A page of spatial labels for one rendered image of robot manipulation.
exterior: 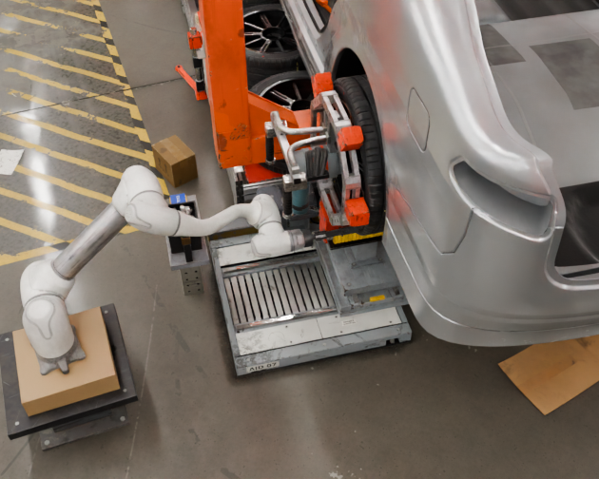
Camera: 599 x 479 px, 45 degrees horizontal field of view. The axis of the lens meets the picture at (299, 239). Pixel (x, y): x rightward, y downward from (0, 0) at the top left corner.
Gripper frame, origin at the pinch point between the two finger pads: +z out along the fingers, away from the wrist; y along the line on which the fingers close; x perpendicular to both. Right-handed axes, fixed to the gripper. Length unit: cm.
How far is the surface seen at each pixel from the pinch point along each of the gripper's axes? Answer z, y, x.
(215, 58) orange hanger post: -42, -10, 80
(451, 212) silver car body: 8, 97, 5
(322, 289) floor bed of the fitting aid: -5, -59, -30
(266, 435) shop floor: -48, -10, -81
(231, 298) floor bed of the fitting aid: -50, -57, -25
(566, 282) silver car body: 38, 101, -21
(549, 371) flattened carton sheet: 83, -10, -80
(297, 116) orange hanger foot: -4, -51, 56
